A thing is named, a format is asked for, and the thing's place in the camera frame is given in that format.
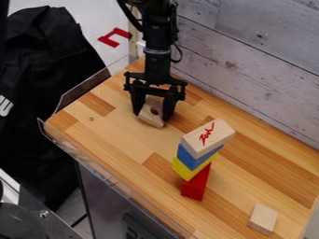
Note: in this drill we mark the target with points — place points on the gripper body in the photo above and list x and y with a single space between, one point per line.
156 74

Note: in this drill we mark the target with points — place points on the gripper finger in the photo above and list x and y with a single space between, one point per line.
137 102
169 105

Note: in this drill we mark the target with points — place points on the square wooden block with hole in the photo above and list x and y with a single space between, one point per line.
152 113

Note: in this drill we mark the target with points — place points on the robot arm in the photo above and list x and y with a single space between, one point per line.
157 25

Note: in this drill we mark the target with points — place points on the wooden block with red mark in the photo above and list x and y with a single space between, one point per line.
207 137

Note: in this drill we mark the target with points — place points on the blue block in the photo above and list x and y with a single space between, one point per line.
192 158

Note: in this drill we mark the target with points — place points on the yellow block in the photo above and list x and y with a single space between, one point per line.
187 169

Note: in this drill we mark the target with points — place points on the small plain wooden block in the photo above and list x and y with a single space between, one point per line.
263 219

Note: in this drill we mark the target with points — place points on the black bag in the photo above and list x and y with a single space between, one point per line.
37 93

